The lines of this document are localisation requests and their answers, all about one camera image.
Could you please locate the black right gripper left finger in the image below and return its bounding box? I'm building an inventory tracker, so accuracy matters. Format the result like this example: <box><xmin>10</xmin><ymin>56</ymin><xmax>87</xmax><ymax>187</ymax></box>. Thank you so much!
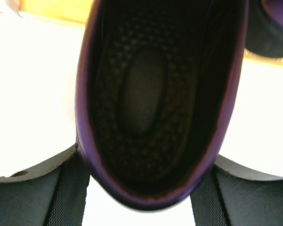
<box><xmin>0</xmin><ymin>145</ymin><xmax>90</xmax><ymax>226</ymax></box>

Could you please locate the purple loafer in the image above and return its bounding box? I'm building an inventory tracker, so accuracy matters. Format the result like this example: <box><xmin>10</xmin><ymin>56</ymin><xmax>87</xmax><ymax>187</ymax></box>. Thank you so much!
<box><xmin>75</xmin><ymin>0</ymin><xmax>249</xmax><ymax>211</ymax></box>
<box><xmin>245</xmin><ymin>0</ymin><xmax>283</xmax><ymax>58</ymax></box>

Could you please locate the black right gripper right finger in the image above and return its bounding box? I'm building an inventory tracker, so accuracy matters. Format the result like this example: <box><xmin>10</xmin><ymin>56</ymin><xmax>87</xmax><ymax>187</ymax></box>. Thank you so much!
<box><xmin>191</xmin><ymin>155</ymin><xmax>283</xmax><ymax>226</ymax></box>

